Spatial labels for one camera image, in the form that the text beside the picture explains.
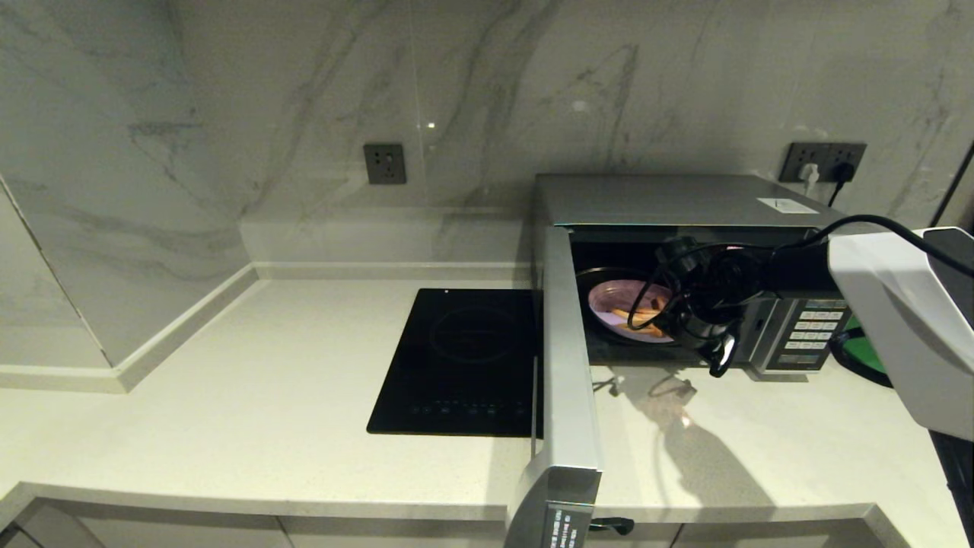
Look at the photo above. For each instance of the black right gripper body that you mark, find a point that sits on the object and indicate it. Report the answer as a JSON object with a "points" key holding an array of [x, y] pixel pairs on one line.
{"points": [[719, 297]]}

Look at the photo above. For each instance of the purple plate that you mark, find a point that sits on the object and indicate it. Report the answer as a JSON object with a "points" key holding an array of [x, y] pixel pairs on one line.
{"points": [[609, 301]]}

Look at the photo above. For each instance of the black glass microwave door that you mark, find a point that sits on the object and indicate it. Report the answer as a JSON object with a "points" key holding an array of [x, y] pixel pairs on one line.
{"points": [[567, 380]]}

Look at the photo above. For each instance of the silver microwave oven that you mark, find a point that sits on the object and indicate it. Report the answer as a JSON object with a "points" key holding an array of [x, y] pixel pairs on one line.
{"points": [[670, 199]]}

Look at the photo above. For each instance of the white paper label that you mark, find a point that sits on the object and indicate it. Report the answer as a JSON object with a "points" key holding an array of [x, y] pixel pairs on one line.
{"points": [[788, 205]]}

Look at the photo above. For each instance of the white power plug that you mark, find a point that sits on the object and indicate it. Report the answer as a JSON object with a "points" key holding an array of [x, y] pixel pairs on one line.
{"points": [[809, 176]]}

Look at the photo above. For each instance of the green plastic tray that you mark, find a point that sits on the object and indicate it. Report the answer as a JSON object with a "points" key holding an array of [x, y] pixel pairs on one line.
{"points": [[871, 354]]}

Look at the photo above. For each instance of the black power plug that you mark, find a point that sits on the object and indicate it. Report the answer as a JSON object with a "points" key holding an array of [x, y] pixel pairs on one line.
{"points": [[844, 172]]}

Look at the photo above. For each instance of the grey cabinet front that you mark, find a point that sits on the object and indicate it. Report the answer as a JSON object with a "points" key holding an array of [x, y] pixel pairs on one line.
{"points": [[388, 536], [746, 536], [152, 533]]}

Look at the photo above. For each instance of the black induction cooktop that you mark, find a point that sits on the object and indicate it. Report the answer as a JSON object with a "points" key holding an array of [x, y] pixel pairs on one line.
{"points": [[456, 365]]}

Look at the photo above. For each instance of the black cylindrical wrist camera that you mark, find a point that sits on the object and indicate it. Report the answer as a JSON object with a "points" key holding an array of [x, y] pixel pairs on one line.
{"points": [[681, 255]]}

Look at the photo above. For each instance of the grey double wall socket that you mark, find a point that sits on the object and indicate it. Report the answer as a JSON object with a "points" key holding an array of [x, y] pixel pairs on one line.
{"points": [[803, 153]]}

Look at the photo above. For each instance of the grey single wall socket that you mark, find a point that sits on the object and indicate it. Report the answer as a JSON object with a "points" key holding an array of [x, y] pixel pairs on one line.
{"points": [[384, 164]]}

